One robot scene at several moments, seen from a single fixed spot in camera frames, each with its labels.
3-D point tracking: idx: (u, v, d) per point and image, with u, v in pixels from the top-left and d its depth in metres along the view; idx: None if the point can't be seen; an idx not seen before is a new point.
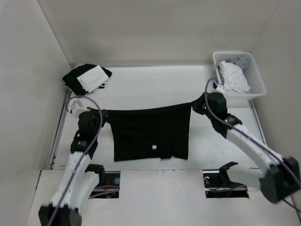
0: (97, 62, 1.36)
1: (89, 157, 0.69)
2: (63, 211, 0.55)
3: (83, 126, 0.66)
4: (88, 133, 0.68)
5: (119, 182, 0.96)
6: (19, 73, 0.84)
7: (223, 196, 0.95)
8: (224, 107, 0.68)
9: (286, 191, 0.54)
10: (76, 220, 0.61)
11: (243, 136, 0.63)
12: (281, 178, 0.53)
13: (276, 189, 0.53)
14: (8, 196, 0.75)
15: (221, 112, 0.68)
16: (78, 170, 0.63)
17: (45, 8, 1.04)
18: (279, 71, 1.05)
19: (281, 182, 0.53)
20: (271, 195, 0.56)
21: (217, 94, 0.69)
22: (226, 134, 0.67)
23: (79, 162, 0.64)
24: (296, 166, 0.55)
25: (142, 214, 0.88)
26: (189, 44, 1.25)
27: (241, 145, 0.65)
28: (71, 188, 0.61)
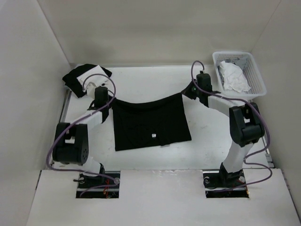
0: (97, 63, 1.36)
1: (100, 117, 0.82)
2: (78, 125, 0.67)
3: (99, 95, 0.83)
4: (101, 101, 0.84)
5: (119, 182, 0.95)
6: (19, 73, 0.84)
7: (224, 196, 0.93)
8: (208, 82, 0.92)
9: (248, 130, 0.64)
10: (86, 147, 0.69)
11: (217, 98, 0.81)
12: (241, 114, 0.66)
13: (238, 121, 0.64)
14: (8, 195, 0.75)
15: (205, 86, 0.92)
16: (93, 115, 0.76)
17: (45, 8, 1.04)
18: (279, 71, 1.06)
19: (243, 118, 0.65)
20: (235, 134, 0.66)
21: (203, 74, 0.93)
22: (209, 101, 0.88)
23: (93, 112, 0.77)
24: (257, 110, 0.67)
25: (142, 215, 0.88)
26: (189, 44, 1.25)
27: (217, 105, 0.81)
28: (85, 121, 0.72)
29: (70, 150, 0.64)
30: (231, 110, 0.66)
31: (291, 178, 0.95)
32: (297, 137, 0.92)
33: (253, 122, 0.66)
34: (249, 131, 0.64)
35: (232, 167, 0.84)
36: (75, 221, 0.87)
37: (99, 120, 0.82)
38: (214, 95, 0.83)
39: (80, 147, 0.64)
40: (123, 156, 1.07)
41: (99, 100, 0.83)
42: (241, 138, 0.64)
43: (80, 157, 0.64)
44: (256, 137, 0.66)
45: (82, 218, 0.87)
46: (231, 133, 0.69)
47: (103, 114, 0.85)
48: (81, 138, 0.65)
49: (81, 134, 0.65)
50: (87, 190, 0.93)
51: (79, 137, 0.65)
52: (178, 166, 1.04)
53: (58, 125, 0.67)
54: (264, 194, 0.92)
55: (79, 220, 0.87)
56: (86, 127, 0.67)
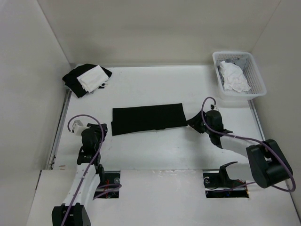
0: (97, 62, 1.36)
1: (94, 167, 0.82)
2: (75, 207, 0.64)
3: (88, 141, 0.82)
4: (91, 146, 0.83)
5: (119, 182, 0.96)
6: (19, 72, 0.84)
7: (223, 196, 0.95)
8: (219, 122, 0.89)
9: (271, 172, 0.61)
10: (87, 222, 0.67)
11: (230, 136, 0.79)
12: (260, 155, 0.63)
13: (259, 163, 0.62)
14: (7, 195, 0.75)
15: (217, 126, 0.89)
16: (86, 177, 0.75)
17: (45, 8, 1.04)
18: (279, 71, 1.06)
19: (263, 158, 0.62)
20: (260, 178, 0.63)
21: (212, 111, 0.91)
22: (221, 143, 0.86)
23: (86, 170, 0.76)
24: (277, 148, 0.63)
25: (142, 214, 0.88)
26: (190, 44, 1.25)
27: (231, 144, 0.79)
28: (81, 192, 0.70)
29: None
30: (249, 151, 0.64)
31: None
32: (297, 137, 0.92)
33: (276, 161, 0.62)
34: (273, 173, 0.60)
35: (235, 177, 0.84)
36: None
37: (94, 169, 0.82)
38: (227, 135, 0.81)
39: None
40: (124, 156, 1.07)
41: (89, 145, 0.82)
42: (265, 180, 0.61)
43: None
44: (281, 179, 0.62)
45: None
46: (255, 176, 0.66)
47: (96, 160, 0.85)
48: (80, 221, 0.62)
49: (79, 218, 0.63)
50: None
51: (78, 221, 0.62)
52: (178, 165, 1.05)
53: (54, 211, 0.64)
54: (265, 194, 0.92)
55: None
56: (83, 208, 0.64)
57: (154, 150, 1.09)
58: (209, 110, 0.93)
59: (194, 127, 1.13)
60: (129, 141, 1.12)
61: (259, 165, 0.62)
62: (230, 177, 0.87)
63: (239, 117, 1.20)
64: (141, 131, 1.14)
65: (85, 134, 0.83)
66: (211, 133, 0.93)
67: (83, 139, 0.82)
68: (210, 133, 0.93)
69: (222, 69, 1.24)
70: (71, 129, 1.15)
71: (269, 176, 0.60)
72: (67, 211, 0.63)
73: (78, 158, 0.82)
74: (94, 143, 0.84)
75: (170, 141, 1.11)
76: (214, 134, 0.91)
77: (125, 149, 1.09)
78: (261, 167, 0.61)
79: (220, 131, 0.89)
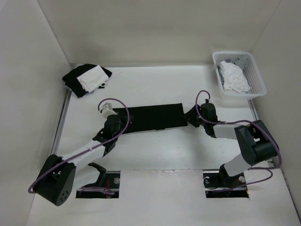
0: (97, 62, 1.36)
1: (103, 150, 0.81)
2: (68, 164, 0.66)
3: (109, 125, 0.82)
4: (110, 132, 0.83)
5: (119, 182, 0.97)
6: (19, 73, 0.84)
7: (223, 196, 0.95)
8: (213, 113, 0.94)
9: (258, 148, 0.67)
10: (67, 188, 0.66)
11: (221, 124, 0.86)
12: (247, 133, 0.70)
13: (247, 140, 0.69)
14: (7, 195, 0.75)
15: (212, 118, 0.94)
16: (93, 150, 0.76)
17: (45, 8, 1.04)
18: (279, 71, 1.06)
19: (250, 136, 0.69)
20: (249, 155, 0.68)
21: (208, 104, 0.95)
22: (215, 132, 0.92)
23: (96, 145, 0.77)
24: (263, 127, 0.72)
25: (142, 214, 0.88)
26: (190, 44, 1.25)
27: (224, 132, 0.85)
28: (81, 157, 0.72)
29: (49, 189, 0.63)
30: (238, 130, 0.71)
31: (291, 178, 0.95)
32: (297, 137, 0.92)
33: (264, 140, 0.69)
34: (260, 149, 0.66)
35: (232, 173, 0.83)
36: (75, 221, 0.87)
37: (101, 153, 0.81)
38: (219, 124, 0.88)
39: (59, 189, 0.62)
40: (123, 156, 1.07)
41: (108, 130, 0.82)
42: (253, 154, 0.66)
43: (55, 200, 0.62)
44: (270, 155, 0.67)
45: (82, 218, 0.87)
46: (243, 155, 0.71)
47: (108, 147, 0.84)
48: (64, 178, 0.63)
49: (65, 176, 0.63)
50: (83, 190, 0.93)
51: (62, 178, 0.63)
52: (178, 165, 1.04)
53: (51, 157, 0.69)
54: (264, 194, 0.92)
55: (79, 219, 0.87)
56: (73, 167, 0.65)
57: (154, 150, 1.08)
58: (204, 103, 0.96)
59: (190, 120, 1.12)
60: (129, 141, 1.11)
61: (246, 141, 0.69)
62: (228, 173, 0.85)
63: (239, 117, 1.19)
64: (141, 131, 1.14)
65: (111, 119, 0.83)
66: (206, 125, 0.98)
67: (107, 122, 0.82)
68: (205, 125, 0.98)
69: (222, 69, 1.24)
70: (100, 110, 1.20)
71: (257, 150, 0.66)
72: (59, 163, 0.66)
73: (96, 135, 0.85)
74: (114, 131, 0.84)
75: (170, 141, 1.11)
76: (209, 125, 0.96)
77: (125, 149, 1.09)
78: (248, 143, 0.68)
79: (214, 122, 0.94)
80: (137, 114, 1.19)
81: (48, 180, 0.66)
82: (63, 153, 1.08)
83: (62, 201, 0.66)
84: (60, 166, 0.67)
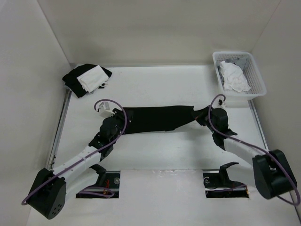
0: (97, 62, 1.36)
1: (99, 156, 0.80)
2: (59, 178, 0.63)
3: (105, 131, 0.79)
4: (107, 136, 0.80)
5: (119, 182, 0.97)
6: (19, 73, 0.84)
7: (223, 196, 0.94)
8: (225, 123, 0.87)
9: (275, 183, 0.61)
10: (59, 202, 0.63)
11: (235, 141, 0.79)
12: (266, 165, 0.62)
13: (265, 174, 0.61)
14: (7, 195, 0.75)
15: (222, 127, 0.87)
16: (87, 160, 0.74)
17: (45, 8, 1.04)
18: (279, 71, 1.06)
19: (269, 169, 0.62)
20: (264, 189, 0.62)
21: (221, 111, 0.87)
22: (225, 144, 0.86)
23: (91, 154, 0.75)
24: (283, 159, 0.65)
25: (141, 214, 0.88)
26: (190, 44, 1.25)
27: (235, 148, 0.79)
28: (73, 169, 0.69)
29: (41, 204, 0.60)
30: (256, 161, 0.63)
31: None
32: (297, 137, 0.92)
33: (281, 173, 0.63)
34: (277, 183, 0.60)
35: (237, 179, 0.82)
36: (75, 221, 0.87)
37: (99, 158, 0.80)
38: (232, 139, 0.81)
39: (50, 205, 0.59)
40: (124, 156, 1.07)
41: (105, 134, 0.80)
42: (270, 189, 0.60)
43: (47, 214, 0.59)
44: (286, 190, 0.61)
45: (82, 218, 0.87)
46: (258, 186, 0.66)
47: (105, 151, 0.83)
48: (54, 193, 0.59)
49: (55, 191, 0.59)
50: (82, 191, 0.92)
51: (53, 193, 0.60)
52: (178, 165, 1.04)
53: (42, 171, 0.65)
54: None
55: (79, 219, 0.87)
56: (64, 182, 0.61)
57: (154, 150, 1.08)
58: (217, 109, 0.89)
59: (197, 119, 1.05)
60: (129, 141, 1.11)
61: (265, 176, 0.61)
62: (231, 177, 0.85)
63: (239, 117, 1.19)
64: (141, 131, 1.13)
65: (107, 124, 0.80)
66: (215, 133, 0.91)
67: (103, 126, 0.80)
68: (214, 133, 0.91)
69: (222, 69, 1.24)
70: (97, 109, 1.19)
71: (274, 185, 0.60)
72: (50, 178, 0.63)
73: (93, 139, 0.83)
74: (111, 135, 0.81)
75: (170, 142, 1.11)
76: (218, 134, 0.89)
77: (126, 149, 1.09)
78: (266, 177, 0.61)
79: (225, 132, 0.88)
80: (138, 114, 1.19)
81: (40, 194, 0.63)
82: (63, 153, 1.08)
83: (55, 213, 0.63)
84: (51, 181, 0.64)
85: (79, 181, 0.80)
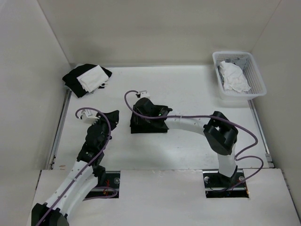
0: (97, 62, 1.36)
1: (92, 167, 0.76)
2: (55, 213, 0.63)
3: (91, 140, 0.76)
4: (95, 145, 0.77)
5: (119, 182, 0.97)
6: (19, 72, 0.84)
7: (223, 196, 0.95)
8: (151, 105, 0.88)
9: (228, 141, 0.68)
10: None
11: (176, 118, 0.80)
12: (215, 131, 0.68)
13: (218, 139, 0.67)
14: (8, 195, 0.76)
15: (151, 111, 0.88)
16: (78, 179, 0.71)
17: (45, 8, 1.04)
18: (278, 71, 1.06)
19: (218, 133, 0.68)
20: (220, 149, 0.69)
21: (141, 100, 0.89)
22: (167, 125, 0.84)
23: (81, 171, 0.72)
24: (223, 117, 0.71)
25: (142, 214, 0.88)
26: (190, 44, 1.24)
27: (178, 126, 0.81)
28: (67, 195, 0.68)
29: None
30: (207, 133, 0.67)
31: (291, 177, 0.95)
32: (297, 137, 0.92)
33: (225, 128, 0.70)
34: (229, 140, 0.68)
35: (230, 169, 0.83)
36: (75, 221, 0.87)
37: (91, 170, 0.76)
38: (170, 117, 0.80)
39: None
40: (123, 156, 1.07)
41: (92, 144, 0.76)
42: (225, 149, 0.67)
43: None
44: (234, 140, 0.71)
45: (82, 218, 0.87)
46: (214, 149, 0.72)
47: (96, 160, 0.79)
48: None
49: (54, 224, 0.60)
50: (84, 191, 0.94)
51: None
52: (177, 165, 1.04)
53: (35, 207, 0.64)
54: (264, 194, 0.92)
55: (79, 219, 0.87)
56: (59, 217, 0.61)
57: (153, 150, 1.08)
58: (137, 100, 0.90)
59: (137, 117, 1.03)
60: (129, 141, 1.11)
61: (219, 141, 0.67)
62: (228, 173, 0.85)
63: (239, 117, 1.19)
64: (141, 131, 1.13)
65: (91, 133, 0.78)
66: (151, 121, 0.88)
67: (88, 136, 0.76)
68: (151, 120, 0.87)
69: (222, 69, 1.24)
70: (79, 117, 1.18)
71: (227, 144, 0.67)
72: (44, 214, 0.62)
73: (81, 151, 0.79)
74: (99, 143, 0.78)
75: (170, 142, 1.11)
76: (154, 120, 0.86)
77: (126, 149, 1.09)
78: (220, 141, 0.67)
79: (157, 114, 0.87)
80: None
81: None
82: (63, 153, 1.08)
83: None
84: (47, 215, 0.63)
85: (80, 191, 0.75)
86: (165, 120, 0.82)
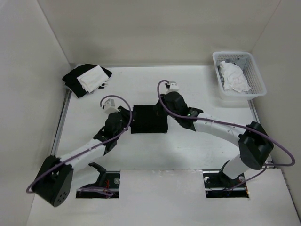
0: (97, 62, 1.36)
1: (104, 149, 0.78)
2: (65, 166, 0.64)
3: (110, 124, 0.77)
4: (112, 130, 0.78)
5: (119, 182, 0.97)
6: (19, 73, 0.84)
7: (223, 196, 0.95)
8: (182, 103, 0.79)
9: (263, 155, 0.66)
10: (65, 190, 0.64)
11: (207, 121, 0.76)
12: (251, 142, 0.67)
13: (252, 152, 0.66)
14: (7, 195, 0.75)
15: (182, 109, 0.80)
16: (92, 150, 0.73)
17: (44, 8, 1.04)
18: (278, 71, 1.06)
19: (254, 145, 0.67)
20: (252, 162, 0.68)
21: (173, 94, 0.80)
22: (195, 126, 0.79)
23: (96, 145, 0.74)
24: (260, 129, 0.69)
25: (142, 214, 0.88)
26: (190, 44, 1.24)
27: (207, 129, 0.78)
28: (80, 158, 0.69)
29: (46, 191, 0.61)
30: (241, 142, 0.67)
31: (291, 178, 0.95)
32: (297, 137, 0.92)
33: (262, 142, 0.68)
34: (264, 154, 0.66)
35: (236, 173, 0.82)
36: (75, 220, 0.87)
37: (102, 152, 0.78)
38: (201, 119, 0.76)
39: (55, 192, 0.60)
40: (123, 156, 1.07)
41: (110, 128, 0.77)
42: (259, 164, 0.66)
43: (52, 200, 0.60)
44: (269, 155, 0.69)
45: (82, 218, 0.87)
46: (246, 162, 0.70)
47: (109, 145, 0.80)
48: (61, 180, 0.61)
49: (62, 176, 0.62)
50: (83, 190, 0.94)
51: (59, 180, 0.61)
52: (178, 165, 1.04)
53: (48, 159, 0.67)
54: (264, 194, 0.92)
55: (79, 219, 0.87)
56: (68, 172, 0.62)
57: (154, 150, 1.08)
58: (168, 94, 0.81)
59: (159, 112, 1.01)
60: (129, 141, 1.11)
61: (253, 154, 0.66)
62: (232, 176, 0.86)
63: (240, 117, 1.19)
64: (141, 131, 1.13)
65: (111, 117, 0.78)
66: (178, 119, 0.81)
67: (108, 120, 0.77)
68: (178, 119, 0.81)
69: (222, 69, 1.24)
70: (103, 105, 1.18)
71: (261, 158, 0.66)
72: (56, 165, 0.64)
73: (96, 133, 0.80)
74: (116, 129, 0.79)
75: (170, 141, 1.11)
76: (183, 120, 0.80)
77: (126, 149, 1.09)
78: (254, 154, 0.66)
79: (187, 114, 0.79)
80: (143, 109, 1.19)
81: (45, 180, 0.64)
82: (63, 153, 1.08)
83: (60, 200, 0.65)
84: (58, 167, 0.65)
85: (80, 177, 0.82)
86: (193, 121, 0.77)
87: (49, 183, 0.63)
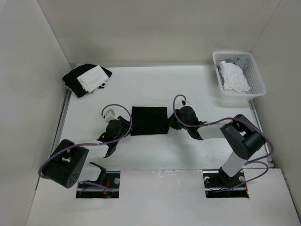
0: (97, 62, 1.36)
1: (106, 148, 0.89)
2: (79, 149, 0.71)
3: (111, 129, 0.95)
4: (112, 135, 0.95)
5: (119, 182, 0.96)
6: (19, 73, 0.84)
7: (224, 196, 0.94)
8: (194, 116, 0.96)
9: (250, 143, 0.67)
10: (76, 173, 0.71)
11: (205, 126, 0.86)
12: (233, 130, 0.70)
13: (237, 139, 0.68)
14: (7, 195, 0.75)
15: (193, 120, 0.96)
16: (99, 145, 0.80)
17: (44, 8, 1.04)
18: (278, 71, 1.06)
19: (238, 133, 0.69)
20: (241, 151, 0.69)
21: (186, 108, 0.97)
22: (201, 135, 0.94)
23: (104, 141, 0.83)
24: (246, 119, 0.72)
25: (143, 214, 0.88)
26: (190, 44, 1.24)
27: (209, 133, 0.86)
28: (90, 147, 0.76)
29: (59, 171, 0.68)
30: (224, 130, 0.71)
31: (290, 177, 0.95)
32: (297, 137, 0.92)
33: (249, 132, 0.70)
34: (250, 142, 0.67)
35: (234, 170, 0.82)
36: (76, 221, 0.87)
37: (103, 152, 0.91)
38: (202, 125, 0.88)
39: (70, 170, 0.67)
40: (123, 157, 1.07)
41: (110, 133, 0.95)
42: (246, 150, 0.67)
43: (65, 179, 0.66)
44: (259, 144, 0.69)
45: (82, 218, 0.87)
46: (236, 152, 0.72)
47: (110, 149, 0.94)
48: (76, 159, 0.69)
49: (78, 157, 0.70)
50: (83, 190, 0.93)
51: (74, 159, 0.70)
52: (178, 165, 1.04)
53: (63, 141, 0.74)
54: (265, 194, 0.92)
55: (79, 220, 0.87)
56: (83, 155, 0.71)
57: (154, 150, 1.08)
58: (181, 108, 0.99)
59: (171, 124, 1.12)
60: (129, 141, 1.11)
61: (237, 141, 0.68)
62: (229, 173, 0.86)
63: None
64: (141, 132, 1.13)
65: (112, 124, 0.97)
66: (189, 129, 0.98)
67: (109, 126, 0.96)
68: (189, 129, 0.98)
69: (222, 69, 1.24)
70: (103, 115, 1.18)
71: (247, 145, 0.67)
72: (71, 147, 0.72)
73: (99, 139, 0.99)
74: (115, 134, 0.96)
75: (170, 142, 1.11)
76: (192, 129, 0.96)
77: (126, 149, 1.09)
78: (239, 141, 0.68)
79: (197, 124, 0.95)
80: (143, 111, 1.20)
81: (57, 162, 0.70)
82: None
83: (71, 183, 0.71)
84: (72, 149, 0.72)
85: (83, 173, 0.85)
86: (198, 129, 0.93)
87: (61, 164, 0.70)
